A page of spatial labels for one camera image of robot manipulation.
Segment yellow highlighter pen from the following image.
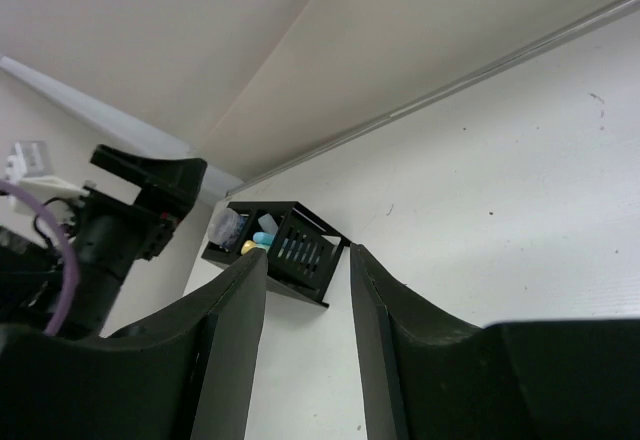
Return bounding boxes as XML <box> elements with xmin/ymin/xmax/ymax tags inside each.
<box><xmin>241</xmin><ymin>240</ymin><xmax>256</xmax><ymax>255</ymax></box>

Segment blue highlighter pen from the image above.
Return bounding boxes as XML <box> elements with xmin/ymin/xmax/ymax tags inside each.
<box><xmin>252</xmin><ymin>232</ymin><xmax>275</xmax><ymax>246</ymax></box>

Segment aluminium rail at table edge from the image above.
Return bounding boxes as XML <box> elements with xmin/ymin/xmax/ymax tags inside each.
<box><xmin>224</xmin><ymin>0</ymin><xmax>640</xmax><ymax>196</ymax></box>

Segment clear jar of paper clips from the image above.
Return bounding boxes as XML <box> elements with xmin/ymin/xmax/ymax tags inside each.
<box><xmin>207</xmin><ymin>208</ymin><xmax>246</xmax><ymax>250</ymax></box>

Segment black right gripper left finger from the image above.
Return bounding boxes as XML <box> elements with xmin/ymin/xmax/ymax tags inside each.
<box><xmin>1</xmin><ymin>252</ymin><xmax>267</xmax><ymax>439</ymax></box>

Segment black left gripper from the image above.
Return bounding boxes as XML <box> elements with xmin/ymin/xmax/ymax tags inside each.
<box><xmin>64</xmin><ymin>145</ymin><xmax>207</xmax><ymax>338</ymax></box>

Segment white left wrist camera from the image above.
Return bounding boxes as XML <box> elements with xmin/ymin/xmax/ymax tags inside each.
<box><xmin>1</xmin><ymin>140</ymin><xmax>87</xmax><ymax>204</ymax></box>

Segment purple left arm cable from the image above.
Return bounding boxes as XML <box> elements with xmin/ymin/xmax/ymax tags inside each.
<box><xmin>0</xmin><ymin>179</ymin><xmax>80</xmax><ymax>336</ymax></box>

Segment orange capped lead case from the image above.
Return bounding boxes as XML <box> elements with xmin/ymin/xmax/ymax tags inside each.
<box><xmin>258</xmin><ymin>214</ymin><xmax>279</xmax><ymax>235</ymax></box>

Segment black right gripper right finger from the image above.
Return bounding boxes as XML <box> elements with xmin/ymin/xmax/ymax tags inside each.
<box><xmin>350</xmin><ymin>245</ymin><xmax>639</xmax><ymax>439</ymax></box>

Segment black slotted organizer box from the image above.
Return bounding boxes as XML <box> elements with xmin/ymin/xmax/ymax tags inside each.
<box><xmin>202</xmin><ymin>201</ymin><xmax>351</xmax><ymax>307</ymax></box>

